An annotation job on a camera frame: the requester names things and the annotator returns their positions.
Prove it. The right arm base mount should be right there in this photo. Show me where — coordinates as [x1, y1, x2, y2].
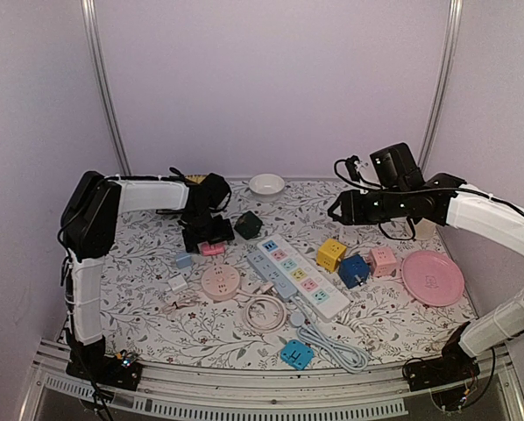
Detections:
[401, 354, 480, 412]

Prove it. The white power strip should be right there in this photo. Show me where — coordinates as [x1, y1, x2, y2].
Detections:
[257, 234, 351, 322]

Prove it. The grey-blue power strip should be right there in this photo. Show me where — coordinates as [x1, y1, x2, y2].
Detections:
[246, 251, 298, 303]

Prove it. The dark patterned cube socket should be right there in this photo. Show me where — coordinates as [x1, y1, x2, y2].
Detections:
[234, 210, 263, 240]

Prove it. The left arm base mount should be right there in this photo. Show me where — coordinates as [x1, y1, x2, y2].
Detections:
[66, 349, 143, 391]

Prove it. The dark blue cube socket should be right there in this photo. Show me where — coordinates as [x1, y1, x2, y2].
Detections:
[338, 254, 371, 289]

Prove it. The grey-blue coiled power cable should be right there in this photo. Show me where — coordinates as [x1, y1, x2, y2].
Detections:
[288, 306, 371, 375]

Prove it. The white bowl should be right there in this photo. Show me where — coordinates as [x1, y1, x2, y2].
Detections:
[249, 174, 285, 196]

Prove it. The aluminium frame post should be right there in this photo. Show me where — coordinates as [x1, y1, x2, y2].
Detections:
[418, 0, 464, 173]
[81, 0, 132, 175]

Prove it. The pink adapter plug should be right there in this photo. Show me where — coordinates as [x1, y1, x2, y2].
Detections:
[200, 242, 225, 256]

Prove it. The small light blue plug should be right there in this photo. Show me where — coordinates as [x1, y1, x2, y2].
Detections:
[174, 253, 193, 269]

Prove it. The white strip cable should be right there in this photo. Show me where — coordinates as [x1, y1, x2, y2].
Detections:
[347, 318, 384, 354]

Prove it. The white travel adapter plug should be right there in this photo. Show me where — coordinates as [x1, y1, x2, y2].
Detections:
[338, 226, 359, 246]

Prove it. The right aluminium frame post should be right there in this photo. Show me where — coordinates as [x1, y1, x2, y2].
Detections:
[418, 0, 464, 173]

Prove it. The cream cup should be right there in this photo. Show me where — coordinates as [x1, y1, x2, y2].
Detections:
[414, 218, 436, 241]

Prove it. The pink charger cable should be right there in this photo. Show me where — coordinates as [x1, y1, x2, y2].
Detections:
[159, 292, 202, 319]

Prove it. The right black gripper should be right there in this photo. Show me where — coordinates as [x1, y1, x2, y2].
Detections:
[328, 185, 409, 225]

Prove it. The yellow cube socket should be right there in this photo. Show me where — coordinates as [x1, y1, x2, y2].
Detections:
[316, 239, 347, 273]

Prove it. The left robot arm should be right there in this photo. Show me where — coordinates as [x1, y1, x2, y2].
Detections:
[57, 170, 234, 382]

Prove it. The light blue adapter plug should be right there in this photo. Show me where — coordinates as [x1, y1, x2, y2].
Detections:
[280, 339, 314, 370]

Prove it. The pink cube socket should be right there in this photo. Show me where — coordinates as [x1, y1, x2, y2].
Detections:
[368, 246, 398, 277]

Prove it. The pink plate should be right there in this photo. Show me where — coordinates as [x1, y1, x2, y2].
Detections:
[400, 250, 464, 307]

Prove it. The yellow woven mat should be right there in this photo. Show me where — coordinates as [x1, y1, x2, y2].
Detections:
[185, 175, 207, 184]

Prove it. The left aluminium frame post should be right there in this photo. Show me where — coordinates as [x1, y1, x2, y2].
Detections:
[81, 0, 132, 175]

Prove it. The front aluminium rail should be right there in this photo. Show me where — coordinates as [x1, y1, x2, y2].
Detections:
[19, 340, 524, 420]

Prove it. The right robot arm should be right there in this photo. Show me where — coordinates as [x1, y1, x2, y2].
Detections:
[328, 174, 524, 382]

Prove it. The white charger plug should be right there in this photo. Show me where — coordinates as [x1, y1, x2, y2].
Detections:
[166, 275, 188, 294]

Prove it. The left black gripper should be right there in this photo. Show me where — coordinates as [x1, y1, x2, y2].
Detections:
[183, 208, 235, 253]

